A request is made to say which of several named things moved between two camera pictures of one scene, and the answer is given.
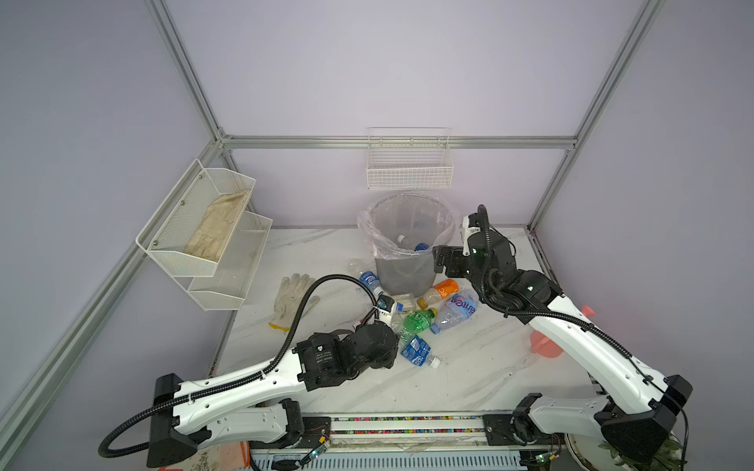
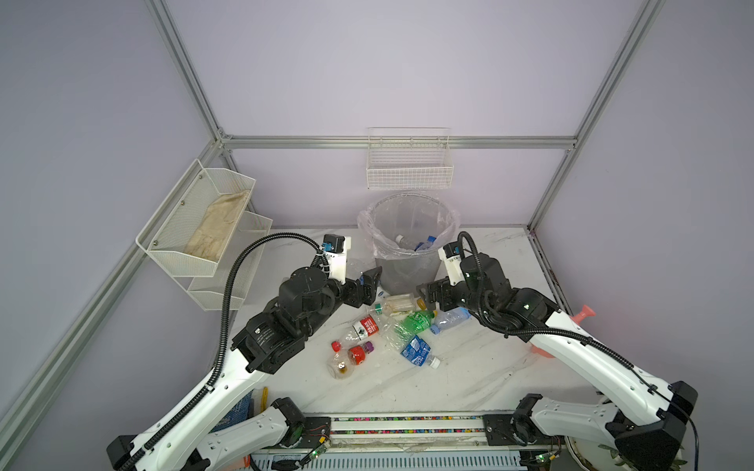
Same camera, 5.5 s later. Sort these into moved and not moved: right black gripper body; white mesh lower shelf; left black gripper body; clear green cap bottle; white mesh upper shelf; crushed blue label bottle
Moved: right black gripper body; left black gripper body
Not moved: clear green cap bottle; crushed blue label bottle; white mesh lower shelf; white mesh upper shelf
